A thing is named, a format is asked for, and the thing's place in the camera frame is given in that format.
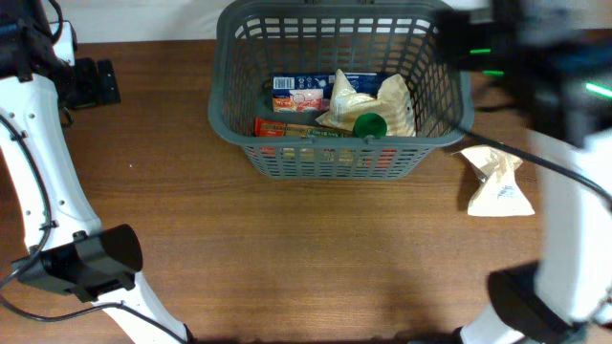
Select clear bag of rice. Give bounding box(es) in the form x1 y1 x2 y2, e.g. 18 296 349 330
317 69 416 137

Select beige paper bag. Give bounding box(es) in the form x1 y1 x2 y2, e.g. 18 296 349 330
460 145 535 217

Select green-lidded jar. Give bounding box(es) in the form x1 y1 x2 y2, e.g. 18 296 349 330
353 113 388 139

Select grey plastic basket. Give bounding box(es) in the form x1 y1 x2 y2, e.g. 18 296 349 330
208 1 474 180

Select red spaghetti packet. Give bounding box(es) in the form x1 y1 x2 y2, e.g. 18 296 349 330
254 118 354 164

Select blue and white carton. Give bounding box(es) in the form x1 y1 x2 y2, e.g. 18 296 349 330
271 73 389 113

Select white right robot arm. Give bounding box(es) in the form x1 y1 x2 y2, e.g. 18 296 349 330
434 1 611 343

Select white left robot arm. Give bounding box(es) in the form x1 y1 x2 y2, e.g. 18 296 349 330
1 0 193 343

